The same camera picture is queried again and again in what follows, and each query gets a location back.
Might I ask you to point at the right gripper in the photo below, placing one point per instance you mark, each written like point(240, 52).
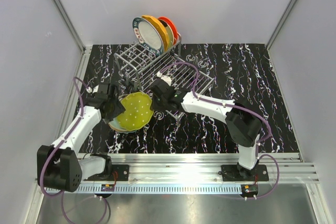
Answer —
point(155, 107)

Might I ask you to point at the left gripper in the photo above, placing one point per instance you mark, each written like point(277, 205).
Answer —
point(118, 109)

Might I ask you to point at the green dotted scalloped plate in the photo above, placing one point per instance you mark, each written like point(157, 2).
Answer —
point(137, 112)

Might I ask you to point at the mint plate flower print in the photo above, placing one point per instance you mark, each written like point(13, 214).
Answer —
point(115, 125)

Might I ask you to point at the yellow dotted scalloped plate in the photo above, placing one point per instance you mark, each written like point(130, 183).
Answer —
point(160, 29)

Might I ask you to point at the white plate green rim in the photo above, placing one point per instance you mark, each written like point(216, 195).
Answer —
point(147, 36)

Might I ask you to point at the orange red plate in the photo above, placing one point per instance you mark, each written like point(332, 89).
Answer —
point(172, 27)

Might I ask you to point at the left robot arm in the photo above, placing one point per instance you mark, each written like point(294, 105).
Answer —
point(58, 166)

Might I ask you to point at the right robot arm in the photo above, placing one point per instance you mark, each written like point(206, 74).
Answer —
point(243, 125)

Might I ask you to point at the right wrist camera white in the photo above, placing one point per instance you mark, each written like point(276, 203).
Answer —
point(165, 78)

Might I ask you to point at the grey wire dish rack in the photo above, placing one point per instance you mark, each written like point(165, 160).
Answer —
point(139, 67)

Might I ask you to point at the left aluminium corner post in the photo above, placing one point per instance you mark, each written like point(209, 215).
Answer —
point(70, 26)

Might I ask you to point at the aluminium corner post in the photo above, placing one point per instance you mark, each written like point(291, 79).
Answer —
point(289, 8)
point(70, 26)

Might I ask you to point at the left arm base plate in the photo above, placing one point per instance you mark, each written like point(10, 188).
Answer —
point(120, 172)

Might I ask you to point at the aluminium rail frame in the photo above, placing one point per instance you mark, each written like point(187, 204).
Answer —
point(194, 169)

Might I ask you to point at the slotted cable duct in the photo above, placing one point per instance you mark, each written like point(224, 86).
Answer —
point(234, 189)

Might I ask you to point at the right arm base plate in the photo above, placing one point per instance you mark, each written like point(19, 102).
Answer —
point(236, 173)

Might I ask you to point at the right aluminium corner post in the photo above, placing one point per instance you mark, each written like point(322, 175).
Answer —
point(289, 8)

